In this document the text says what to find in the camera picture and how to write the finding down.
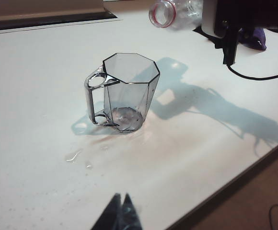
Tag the spilled water puddle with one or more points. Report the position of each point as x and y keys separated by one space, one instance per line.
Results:
x=73 y=155

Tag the purple cloth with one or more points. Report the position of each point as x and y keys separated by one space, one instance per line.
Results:
x=258 y=39

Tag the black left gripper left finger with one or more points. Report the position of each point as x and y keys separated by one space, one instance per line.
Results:
x=109 y=215

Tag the transparent grey octagonal mug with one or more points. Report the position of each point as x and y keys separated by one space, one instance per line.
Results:
x=129 y=95

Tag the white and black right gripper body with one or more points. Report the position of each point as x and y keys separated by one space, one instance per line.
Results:
x=208 y=16

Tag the brown board with black edge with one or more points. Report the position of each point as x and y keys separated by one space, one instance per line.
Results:
x=45 y=16

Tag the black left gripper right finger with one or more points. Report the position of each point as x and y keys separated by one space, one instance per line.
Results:
x=130 y=215

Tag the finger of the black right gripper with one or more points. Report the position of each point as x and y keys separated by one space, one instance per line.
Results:
x=207 y=34

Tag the clear water bottle red label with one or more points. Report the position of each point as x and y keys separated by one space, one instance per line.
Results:
x=184 y=14

